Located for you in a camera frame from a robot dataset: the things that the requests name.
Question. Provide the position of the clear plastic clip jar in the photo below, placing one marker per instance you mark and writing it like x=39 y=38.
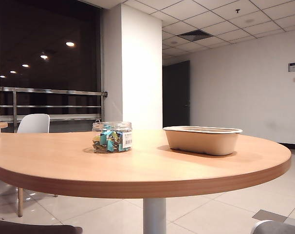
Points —
x=118 y=132

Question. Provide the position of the beige rectangular pulp tray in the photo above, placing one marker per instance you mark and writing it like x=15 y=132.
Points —
x=201 y=143

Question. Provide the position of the dark single door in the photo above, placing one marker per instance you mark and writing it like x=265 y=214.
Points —
x=175 y=97

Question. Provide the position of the ceiling air vent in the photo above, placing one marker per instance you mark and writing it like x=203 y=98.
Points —
x=195 y=34

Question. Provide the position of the steel window railing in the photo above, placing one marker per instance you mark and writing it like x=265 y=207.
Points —
x=52 y=91

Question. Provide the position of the white plastic chair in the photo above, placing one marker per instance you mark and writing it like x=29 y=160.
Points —
x=33 y=123

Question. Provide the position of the dark glass window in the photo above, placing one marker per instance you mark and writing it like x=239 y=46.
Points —
x=40 y=24

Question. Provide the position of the grey floor plate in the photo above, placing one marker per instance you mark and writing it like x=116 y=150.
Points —
x=269 y=216

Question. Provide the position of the brown seat cushion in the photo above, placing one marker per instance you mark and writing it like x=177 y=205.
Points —
x=28 y=228

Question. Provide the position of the grey chair back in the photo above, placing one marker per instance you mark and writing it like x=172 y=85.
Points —
x=276 y=229

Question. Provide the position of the white table pedestal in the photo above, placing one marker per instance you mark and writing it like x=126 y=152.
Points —
x=154 y=217

